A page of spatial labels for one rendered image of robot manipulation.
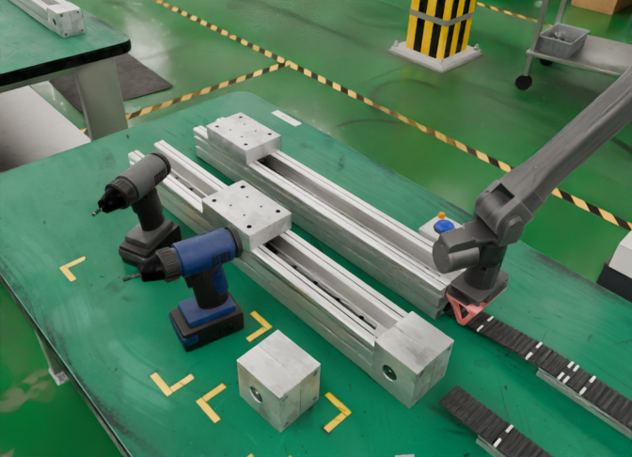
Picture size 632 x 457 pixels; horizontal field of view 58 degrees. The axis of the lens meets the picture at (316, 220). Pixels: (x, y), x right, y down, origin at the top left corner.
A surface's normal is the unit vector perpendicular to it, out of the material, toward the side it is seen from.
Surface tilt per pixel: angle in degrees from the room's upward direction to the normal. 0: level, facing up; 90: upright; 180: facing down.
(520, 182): 44
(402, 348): 0
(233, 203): 0
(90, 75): 90
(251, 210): 0
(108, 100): 90
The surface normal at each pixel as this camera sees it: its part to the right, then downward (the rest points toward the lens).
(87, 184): 0.03, -0.79
